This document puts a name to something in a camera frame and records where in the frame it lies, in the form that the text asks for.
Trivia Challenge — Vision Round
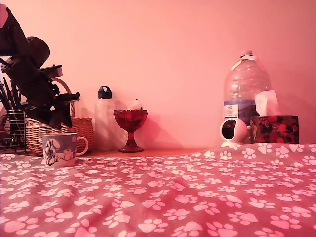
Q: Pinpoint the wire utensil rack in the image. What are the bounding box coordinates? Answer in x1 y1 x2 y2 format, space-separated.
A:
0 110 28 154

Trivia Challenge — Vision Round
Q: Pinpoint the clear bottle with dark cap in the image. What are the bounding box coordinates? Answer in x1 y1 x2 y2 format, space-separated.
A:
94 86 118 152

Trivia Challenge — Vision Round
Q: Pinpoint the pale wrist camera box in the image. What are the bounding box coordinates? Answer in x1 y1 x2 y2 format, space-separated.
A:
39 64 63 78

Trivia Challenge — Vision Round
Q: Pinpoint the small white round camera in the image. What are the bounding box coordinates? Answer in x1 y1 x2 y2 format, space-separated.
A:
220 119 248 148

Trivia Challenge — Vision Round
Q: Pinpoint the red glass goblet bowl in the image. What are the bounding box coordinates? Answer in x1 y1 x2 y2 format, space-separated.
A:
113 109 148 153

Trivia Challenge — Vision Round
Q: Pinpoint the paw print cloth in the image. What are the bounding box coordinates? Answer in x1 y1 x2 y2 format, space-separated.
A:
0 142 316 237

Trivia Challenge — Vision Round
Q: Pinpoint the wicker basket with handle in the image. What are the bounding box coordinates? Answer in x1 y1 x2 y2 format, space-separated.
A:
26 78 95 156

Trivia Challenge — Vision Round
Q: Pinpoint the black chopstick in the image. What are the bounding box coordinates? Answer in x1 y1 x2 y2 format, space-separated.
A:
0 82 9 111
2 76 14 111

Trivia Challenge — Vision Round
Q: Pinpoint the floral tissue box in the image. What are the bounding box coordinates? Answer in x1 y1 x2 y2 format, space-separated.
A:
250 115 299 144

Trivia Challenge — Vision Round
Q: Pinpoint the white candle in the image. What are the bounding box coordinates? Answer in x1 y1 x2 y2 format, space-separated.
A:
125 98 144 111

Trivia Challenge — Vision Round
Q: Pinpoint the large clear water bottle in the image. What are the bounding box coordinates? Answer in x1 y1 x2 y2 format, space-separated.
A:
223 51 271 145

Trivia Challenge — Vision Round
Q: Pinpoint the illustrated ceramic mug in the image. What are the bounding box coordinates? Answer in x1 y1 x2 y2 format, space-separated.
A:
41 132 89 168

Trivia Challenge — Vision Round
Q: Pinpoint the white tissue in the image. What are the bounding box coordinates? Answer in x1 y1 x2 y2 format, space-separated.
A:
255 90 281 116

